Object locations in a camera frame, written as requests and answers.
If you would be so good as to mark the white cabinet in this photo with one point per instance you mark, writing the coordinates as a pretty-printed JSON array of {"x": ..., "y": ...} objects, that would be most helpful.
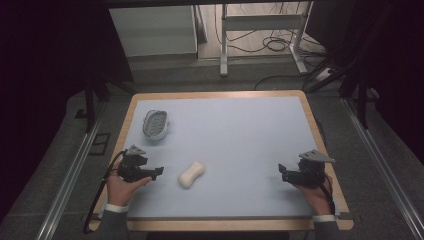
[{"x": 153, "y": 30}]

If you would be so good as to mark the grey oval soap dish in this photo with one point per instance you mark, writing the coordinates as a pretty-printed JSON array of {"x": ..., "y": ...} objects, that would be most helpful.
[{"x": 155, "y": 124}]

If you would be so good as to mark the light blue table mat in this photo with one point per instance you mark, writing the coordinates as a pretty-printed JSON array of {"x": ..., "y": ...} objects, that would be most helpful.
[{"x": 233, "y": 150}]

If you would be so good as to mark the white power strip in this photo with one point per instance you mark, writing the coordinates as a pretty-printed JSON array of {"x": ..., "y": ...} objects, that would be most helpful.
[{"x": 325, "y": 74}]

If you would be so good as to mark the person's right hand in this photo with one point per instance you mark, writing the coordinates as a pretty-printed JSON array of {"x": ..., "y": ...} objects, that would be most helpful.
[{"x": 315, "y": 198}]

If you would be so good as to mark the dark curtain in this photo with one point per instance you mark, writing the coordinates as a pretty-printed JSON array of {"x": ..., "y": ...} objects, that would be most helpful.
[
  {"x": 383, "y": 60},
  {"x": 50, "y": 66}
]

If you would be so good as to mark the aluminium rail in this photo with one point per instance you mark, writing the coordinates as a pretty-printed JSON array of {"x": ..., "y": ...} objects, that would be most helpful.
[
  {"x": 70, "y": 176},
  {"x": 383, "y": 166}
]

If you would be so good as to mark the cream soap bar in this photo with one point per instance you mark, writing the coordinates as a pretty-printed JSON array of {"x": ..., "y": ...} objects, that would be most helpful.
[{"x": 191, "y": 174}]

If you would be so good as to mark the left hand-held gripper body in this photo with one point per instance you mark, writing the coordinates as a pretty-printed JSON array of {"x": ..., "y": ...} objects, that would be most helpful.
[{"x": 130, "y": 166}]

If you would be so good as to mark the black metal stand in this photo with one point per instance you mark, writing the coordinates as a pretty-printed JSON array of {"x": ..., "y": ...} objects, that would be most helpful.
[
  {"x": 95, "y": 96},
  {"x": 360, "y": 96}
]

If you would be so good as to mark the white metal desk frame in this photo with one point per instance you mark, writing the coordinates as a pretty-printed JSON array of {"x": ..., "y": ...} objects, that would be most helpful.
[{"x": 263, "y": 22}]

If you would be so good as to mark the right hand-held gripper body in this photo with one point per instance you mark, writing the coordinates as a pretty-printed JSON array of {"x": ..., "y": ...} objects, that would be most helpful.
[{"x": 310, "y": 170}]

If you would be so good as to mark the person's left hand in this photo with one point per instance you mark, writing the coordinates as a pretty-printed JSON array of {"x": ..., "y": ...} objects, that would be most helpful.
[{"x": 120, "y": 191}]

